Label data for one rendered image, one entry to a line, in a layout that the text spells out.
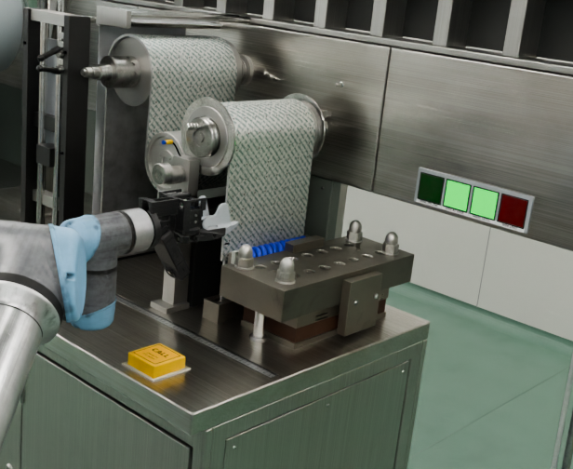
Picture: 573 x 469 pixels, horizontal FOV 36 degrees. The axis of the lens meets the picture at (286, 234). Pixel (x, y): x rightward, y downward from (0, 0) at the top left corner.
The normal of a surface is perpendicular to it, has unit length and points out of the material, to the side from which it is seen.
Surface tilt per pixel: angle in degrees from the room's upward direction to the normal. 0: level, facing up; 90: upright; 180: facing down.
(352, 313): 90
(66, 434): 90
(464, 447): 0
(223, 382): 0
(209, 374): 0
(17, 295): 75
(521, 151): 90
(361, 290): 90
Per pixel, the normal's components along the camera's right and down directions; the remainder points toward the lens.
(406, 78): -0.67, 0.15
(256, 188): 0.73, 0.26
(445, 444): 0.10, -0.95
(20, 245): 0.07, -0.72
